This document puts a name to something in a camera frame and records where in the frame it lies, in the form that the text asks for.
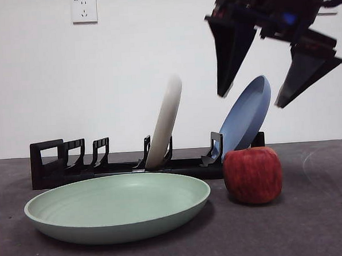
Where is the red apple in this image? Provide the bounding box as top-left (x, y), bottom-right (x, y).
top-left (221, 145), bottom-right (285, 207)

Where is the green round plate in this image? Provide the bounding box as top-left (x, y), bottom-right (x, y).
top-left (22, 169), bottom-right (214, 250)

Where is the blue round plate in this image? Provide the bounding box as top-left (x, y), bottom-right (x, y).
top-left (215, 74), bottom-right (275, 160)

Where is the white round plate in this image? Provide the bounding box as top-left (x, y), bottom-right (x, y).
top-left (140, 73), bottom-right (187, 170)

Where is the black plate rack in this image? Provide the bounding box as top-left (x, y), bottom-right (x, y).
top-left (29, 128), bottom-right (268, 191)

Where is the white wall socket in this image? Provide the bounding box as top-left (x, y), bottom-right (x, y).
top-left (72, 0), bottom-right (99, 25)

